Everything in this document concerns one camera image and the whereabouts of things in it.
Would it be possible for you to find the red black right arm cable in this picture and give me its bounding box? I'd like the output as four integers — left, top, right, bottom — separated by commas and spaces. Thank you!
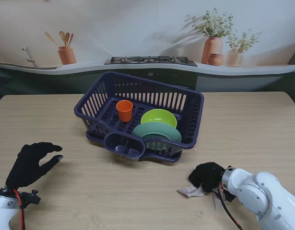
216, 182, 244, 230

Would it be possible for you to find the printed kitchen scene backdrop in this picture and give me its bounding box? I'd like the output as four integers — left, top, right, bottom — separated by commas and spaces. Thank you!
0, 0, 295, 96

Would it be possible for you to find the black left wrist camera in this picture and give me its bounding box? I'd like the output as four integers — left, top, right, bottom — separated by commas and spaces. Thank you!
19, 189, 42, 207

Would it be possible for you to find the purple plastic dish rack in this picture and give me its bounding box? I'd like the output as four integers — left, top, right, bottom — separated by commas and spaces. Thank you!
74, 71, 205, 162

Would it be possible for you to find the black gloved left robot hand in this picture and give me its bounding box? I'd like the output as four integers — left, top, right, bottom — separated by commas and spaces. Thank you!
5, 142, 64, 189

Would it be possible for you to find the red black arm cable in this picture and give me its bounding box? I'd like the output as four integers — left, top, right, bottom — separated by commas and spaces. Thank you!
216, 182, 244, 230
12, 189, 27, 230

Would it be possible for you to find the red black left arm cable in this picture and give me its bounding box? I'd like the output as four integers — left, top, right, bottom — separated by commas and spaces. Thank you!
12, 189, 27, 230

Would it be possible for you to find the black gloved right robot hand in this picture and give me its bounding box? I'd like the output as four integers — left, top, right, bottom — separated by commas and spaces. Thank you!
188, 162, 226, 193

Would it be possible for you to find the teal plate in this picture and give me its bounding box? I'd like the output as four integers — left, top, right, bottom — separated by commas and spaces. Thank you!
131, 122, 182, 151

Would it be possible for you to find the orange cup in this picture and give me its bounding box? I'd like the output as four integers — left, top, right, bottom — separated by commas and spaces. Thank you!
116, 100, 134, 123

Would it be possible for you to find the grey wiping cloth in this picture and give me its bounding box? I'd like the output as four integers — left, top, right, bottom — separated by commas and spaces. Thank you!
176, 184, 224, 210

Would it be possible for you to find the lime green bowl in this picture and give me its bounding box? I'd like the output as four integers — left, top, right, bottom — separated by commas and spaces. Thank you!
140, 109, 178, 130

